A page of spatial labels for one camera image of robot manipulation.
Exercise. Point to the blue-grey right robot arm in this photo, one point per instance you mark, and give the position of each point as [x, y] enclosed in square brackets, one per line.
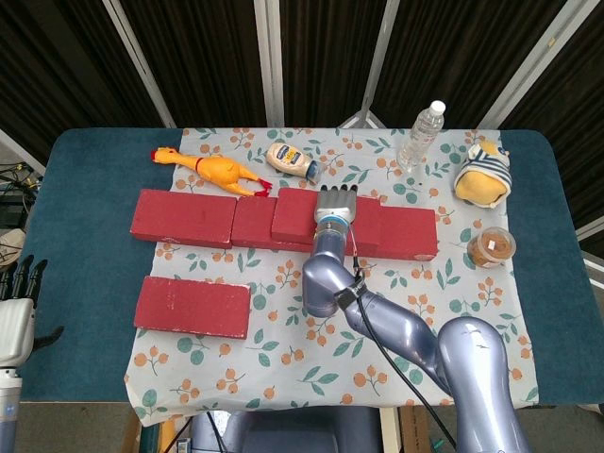
[472, 349]

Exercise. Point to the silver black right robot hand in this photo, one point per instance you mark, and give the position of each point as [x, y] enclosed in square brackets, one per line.
[336, 204]

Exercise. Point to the red block with chipped corner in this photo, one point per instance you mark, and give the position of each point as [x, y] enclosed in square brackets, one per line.
[410, 231]

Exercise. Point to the dark pleated curtain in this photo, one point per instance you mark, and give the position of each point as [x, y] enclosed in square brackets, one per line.
[203, 61]

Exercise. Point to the yellow plush with striped hat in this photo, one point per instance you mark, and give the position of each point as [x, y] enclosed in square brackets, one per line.
[479, 186]

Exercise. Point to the clear jar of brown snacks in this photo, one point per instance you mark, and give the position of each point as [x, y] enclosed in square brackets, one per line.
[491, 247]

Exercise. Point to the yellow rubber chicken toy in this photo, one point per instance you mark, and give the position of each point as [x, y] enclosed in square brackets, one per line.
[217, 170]

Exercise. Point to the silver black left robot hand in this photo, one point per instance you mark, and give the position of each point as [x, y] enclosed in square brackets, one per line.
[16, 325]

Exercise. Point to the teal felt table cover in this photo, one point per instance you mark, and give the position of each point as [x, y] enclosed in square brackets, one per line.
[85, 236]

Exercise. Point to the mayonnaise squeeze bottle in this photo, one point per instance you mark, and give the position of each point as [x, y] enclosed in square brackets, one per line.
[288, 158]

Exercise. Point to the red rectangular block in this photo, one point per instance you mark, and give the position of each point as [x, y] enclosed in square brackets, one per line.
[189, 307]
[292, 212]
[252, 222]

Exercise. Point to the floral fruit print tablecloth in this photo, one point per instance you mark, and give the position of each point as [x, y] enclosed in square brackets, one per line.
[283, 349]

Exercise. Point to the brown cardboard box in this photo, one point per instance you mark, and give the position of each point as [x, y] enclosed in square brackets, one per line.
[415, 429]

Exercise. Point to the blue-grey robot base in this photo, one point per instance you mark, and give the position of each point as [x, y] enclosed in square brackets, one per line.
[292, 434]

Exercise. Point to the red block with white scratches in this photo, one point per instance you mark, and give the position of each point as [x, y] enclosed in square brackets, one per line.
[179, 217]

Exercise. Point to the clear plastic water bottle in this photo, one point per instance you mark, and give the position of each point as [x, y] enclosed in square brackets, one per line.
[420, 137]

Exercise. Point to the white metal frame post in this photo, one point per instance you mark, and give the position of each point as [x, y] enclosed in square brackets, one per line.
[269, 61]
[375, 61]
[524, 71]
[141, 61]

